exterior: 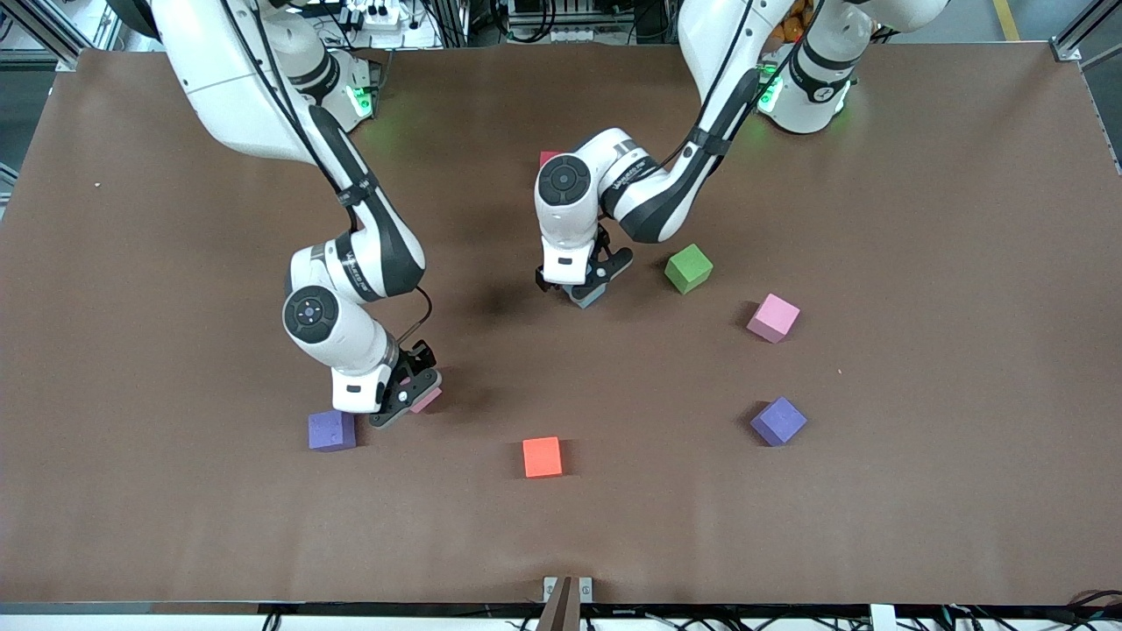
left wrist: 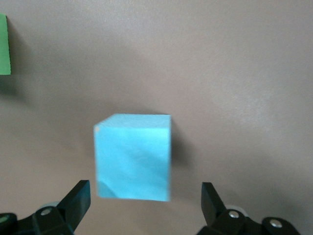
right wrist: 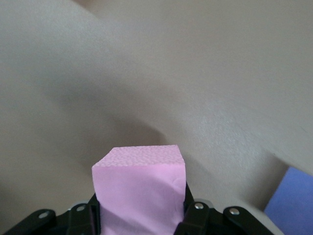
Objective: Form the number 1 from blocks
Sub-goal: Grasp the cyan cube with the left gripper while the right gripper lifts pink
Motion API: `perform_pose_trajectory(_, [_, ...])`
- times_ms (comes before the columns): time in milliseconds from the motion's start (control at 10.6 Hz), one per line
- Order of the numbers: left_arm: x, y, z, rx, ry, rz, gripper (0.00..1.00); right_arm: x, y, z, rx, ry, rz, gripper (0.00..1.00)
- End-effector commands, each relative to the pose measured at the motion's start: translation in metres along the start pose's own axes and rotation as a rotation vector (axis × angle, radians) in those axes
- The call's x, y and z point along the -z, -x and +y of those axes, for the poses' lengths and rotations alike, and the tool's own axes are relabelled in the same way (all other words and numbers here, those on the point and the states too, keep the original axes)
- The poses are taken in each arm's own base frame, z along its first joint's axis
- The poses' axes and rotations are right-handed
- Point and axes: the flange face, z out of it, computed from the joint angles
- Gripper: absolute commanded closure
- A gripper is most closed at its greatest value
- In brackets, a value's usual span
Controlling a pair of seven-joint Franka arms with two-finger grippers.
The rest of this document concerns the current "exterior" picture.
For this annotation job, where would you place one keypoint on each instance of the pink foam block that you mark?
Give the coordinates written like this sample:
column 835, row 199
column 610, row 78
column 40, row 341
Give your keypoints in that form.
column 430, row 402
column 773, row 317

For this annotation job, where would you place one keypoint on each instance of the small metal bracket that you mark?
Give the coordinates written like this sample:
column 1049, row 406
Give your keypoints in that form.
column 549, row 587

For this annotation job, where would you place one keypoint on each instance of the orange snack bags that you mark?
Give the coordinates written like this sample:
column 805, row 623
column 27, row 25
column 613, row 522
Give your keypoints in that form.
column 793, row 26

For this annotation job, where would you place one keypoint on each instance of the dark equipment rack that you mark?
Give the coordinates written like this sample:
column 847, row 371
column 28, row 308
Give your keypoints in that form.
column 543, row 13

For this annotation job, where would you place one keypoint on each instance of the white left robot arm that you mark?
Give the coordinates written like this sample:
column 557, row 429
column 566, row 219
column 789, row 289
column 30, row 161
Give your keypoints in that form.
column 815, row 88

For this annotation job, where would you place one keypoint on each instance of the blue foam block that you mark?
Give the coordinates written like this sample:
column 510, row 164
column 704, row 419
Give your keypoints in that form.
column 589, row 299

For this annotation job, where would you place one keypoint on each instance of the brown wooden strip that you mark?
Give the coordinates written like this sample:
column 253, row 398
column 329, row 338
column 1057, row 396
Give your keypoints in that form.
column 561, row 609

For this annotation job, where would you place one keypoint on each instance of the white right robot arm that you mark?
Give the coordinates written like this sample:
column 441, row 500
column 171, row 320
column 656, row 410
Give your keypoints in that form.
column 228, row 79

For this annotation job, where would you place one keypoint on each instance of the white power strip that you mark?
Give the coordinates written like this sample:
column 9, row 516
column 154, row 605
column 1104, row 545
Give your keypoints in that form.
column 399, row 37

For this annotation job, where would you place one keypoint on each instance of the orange foam block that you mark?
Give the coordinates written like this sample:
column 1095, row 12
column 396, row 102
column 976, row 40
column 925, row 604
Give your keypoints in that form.
column 542, row 457

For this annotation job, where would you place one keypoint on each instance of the purple foam block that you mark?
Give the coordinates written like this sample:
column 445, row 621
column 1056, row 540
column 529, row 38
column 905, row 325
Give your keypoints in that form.
column 777, row 421
column 331, row 429

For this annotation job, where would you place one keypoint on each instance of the green foam block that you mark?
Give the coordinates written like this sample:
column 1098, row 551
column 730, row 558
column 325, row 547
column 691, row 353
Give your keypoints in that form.
column 688, row 268

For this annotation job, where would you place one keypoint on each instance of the aluminium frame profile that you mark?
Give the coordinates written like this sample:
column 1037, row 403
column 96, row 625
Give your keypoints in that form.
column 66, row 57
column 1087, row 31

